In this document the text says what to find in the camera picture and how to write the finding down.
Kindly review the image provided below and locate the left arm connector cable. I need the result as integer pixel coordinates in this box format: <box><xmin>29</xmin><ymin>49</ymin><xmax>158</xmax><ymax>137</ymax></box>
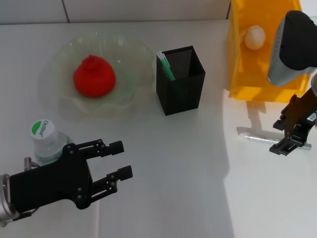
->
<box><xmin>23</xmin><ymin>156</ymin><xmax>40</xmax><ymax>172</ymax></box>

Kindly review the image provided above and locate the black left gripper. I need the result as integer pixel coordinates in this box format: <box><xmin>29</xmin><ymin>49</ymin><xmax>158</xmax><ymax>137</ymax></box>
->
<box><xmin>9</xmin><ymin>138</ymin><xmax>133</xmax><ymax>214</ymax></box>

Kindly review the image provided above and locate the clear green-label water bottle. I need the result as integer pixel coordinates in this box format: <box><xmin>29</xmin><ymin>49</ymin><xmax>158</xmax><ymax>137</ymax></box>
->
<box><xmin>31</xmin><ymin>119</ymin><xmax>75</xmax><ymax>167</ymax></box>

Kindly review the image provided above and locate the black mesh pen holder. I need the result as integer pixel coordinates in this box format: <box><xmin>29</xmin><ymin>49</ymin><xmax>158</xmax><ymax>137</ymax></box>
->
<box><xmin>156</xmin><ymin>45</ymin><xmax>207</xmax><ymax>117</ymax></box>

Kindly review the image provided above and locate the green pen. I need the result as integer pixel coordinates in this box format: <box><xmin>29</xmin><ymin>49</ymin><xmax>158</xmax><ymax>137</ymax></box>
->
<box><xmin>157</xmin><ymin>51</ymin><xmax>176</xmax><ymax>81</ymax></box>

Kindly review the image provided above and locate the silver glitter pen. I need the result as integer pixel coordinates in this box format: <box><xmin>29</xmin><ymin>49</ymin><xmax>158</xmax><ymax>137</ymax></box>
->
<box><xmin>241</xmin><ymin>133</ymin><xmax>312</xmax><ymax>151</ymax></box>

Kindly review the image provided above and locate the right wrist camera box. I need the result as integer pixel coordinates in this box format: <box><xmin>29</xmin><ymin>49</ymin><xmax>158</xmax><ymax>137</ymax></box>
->
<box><xmin>266</xmin><ymin>10</ymin><xmax>317</xmax><ymax>87</ymax></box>

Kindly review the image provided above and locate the red-orange fruit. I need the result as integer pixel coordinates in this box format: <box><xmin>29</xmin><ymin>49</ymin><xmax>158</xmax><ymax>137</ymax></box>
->
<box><xmin>73</xmin><ymin>55</ymin><xmax>116</xmax><ymax>98</ymax></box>

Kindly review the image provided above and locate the green glass fruit plate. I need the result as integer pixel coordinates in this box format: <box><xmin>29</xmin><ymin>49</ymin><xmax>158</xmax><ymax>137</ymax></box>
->
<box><xmin>39</xmin><ymin>32</ymin><xmax>156</xmax><ymax>115</ymax></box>

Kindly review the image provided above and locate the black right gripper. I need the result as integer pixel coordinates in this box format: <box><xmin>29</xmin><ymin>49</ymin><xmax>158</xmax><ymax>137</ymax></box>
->
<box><xmin>269</xmin><ymin>88</ymin><xmax>317</xmax><ymax>157</ymax></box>

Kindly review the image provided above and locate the white paper ball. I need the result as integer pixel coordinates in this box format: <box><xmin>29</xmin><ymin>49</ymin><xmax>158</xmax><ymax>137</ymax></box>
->
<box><xmin>244</xmin><ymin>25</ymin><xmax>266</xmax><ymax>50</ymax></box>

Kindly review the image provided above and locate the yellow plastic bin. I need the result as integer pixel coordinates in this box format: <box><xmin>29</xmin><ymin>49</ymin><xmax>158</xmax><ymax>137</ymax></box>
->
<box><xmin>226</xmin><ymin>0</ymin><xmax>312</xmax><ymax>103</ymax></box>

